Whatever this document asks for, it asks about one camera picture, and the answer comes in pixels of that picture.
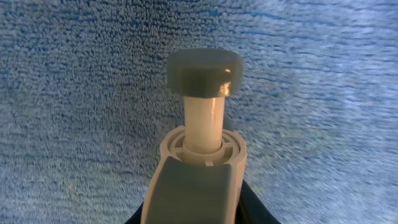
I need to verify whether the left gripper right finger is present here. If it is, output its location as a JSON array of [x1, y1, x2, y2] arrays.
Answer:
[[235, 180, 282, 224]]

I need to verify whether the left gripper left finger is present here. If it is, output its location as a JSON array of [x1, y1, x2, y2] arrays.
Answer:
[[124, 202, 146, 224]]

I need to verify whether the white pipette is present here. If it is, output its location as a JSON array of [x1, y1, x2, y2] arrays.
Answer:
[[140, 48, 248, 224]]

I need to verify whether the blue cloth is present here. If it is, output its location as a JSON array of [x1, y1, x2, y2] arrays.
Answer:
[[0, 0, 398, 224]]

